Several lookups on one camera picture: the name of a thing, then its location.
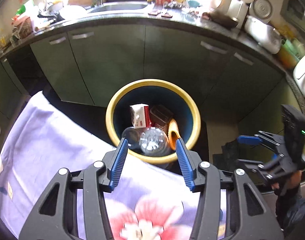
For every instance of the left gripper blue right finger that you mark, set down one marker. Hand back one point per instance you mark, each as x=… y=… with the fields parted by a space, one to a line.
x=187 y=167

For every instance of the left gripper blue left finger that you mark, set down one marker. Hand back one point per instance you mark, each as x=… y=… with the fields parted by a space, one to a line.
x=117 y=163

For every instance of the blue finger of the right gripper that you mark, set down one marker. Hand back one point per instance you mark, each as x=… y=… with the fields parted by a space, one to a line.
x=249 y=140

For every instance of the orange foam net sleeve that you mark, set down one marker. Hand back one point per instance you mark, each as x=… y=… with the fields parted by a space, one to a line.
x=173 y=134

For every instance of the clear plastic cup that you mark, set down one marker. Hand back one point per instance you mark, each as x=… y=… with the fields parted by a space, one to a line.
x=153 y=142

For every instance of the brown small box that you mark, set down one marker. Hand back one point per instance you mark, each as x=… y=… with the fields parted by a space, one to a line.
x=160 y=117

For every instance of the red white small carton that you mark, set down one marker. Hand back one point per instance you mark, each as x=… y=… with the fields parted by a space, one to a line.
x=140 y=116

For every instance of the clear plastic lid container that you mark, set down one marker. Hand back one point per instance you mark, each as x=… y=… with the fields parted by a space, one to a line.
x=132 y=135

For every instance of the yellow rimmed blue trash bin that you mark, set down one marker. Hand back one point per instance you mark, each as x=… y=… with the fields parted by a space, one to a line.
x=162 y=98

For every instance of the green kitchen cabinets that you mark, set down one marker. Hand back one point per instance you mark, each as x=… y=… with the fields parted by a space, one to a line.
x=84 y=74

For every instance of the person's right hand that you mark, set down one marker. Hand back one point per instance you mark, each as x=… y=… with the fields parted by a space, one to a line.
x=292 y=182

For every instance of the purple floral tablecloth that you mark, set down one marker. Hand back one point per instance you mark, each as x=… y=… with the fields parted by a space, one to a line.
x=148 y=203

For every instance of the dish rack with items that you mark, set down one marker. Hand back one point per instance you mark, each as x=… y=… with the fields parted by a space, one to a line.
x=26 y=20

